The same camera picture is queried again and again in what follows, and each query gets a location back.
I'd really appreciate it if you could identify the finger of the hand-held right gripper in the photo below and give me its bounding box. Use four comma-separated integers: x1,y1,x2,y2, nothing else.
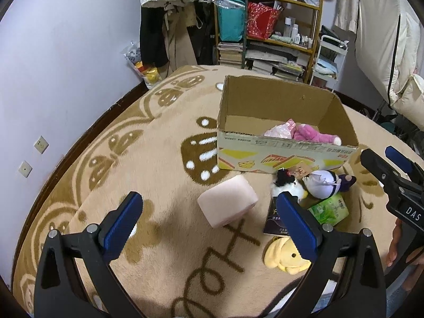
385,146,424,189
360,148,404,190

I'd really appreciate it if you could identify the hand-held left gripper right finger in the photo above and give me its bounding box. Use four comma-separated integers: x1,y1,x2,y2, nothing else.
276,191,387,318

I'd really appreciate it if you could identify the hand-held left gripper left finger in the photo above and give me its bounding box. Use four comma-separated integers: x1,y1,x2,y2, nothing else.
33,191,144,318

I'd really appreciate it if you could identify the yellow plush dog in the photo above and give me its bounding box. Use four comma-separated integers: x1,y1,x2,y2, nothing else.
263,237,313,275

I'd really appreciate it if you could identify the green tissue packet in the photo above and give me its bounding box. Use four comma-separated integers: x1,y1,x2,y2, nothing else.
307,194,350,225

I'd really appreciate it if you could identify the black and white plush toy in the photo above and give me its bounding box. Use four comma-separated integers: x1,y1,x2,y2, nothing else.
270,169,307,202

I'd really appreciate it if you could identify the purple and white plush doll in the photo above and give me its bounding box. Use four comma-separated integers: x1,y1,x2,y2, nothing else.
303,170,356,200

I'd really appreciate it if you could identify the pink printed card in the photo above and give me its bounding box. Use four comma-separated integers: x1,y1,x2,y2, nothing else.
288,164,313,180

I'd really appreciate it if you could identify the pink foam block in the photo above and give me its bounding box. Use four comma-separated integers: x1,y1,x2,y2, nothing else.
197,174,259,229

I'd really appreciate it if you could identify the cardboard box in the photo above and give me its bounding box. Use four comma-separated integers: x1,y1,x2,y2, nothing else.
217,74,360,175

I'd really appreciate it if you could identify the person's right hand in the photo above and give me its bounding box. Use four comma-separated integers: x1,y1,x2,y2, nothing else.
385,220,403,268

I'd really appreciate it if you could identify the brown printed blanket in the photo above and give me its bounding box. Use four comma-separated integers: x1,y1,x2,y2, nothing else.
11,64,424,318

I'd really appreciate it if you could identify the pink plush toy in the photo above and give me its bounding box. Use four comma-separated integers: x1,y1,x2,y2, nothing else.
291,123,342,145

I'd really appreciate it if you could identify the pink plastic packet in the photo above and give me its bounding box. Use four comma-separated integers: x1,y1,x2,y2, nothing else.
264,118,297,139

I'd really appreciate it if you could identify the light blue cloth pack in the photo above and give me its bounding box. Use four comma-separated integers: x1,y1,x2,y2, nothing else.
313,58,338,75

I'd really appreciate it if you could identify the white trolley cart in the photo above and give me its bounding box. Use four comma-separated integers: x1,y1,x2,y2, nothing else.
310,26,350,93

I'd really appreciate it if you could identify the black pouch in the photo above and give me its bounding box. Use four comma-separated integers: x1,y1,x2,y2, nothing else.
321,26,348,45

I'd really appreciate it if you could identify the wooden shelf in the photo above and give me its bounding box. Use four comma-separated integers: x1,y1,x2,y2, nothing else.
212,0,325,85

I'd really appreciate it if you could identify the pile of books and papers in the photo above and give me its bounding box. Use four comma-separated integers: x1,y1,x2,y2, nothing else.
245,43,312,82

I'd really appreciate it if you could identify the row of white bottles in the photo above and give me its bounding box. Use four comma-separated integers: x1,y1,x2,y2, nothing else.
283,16,313,48

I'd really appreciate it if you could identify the plastic bag of snacks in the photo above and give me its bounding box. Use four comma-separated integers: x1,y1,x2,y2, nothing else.
121,41,163,90

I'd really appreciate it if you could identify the stack of books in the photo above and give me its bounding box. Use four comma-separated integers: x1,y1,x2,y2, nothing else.
217,41,244,67

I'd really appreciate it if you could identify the red patterned bag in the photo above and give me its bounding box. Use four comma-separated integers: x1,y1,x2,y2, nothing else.
247,2,282,40

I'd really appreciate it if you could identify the beige coat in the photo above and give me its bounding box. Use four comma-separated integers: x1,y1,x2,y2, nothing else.
164,2,199,73

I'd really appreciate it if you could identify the black coat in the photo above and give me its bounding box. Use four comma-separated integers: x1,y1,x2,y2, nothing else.
139,5,169,68

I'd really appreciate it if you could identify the teal bag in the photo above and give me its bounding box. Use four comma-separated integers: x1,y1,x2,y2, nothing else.
217,0,247,42

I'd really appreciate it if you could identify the black hanging garment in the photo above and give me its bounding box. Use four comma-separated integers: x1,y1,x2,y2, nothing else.
194,0,216,65

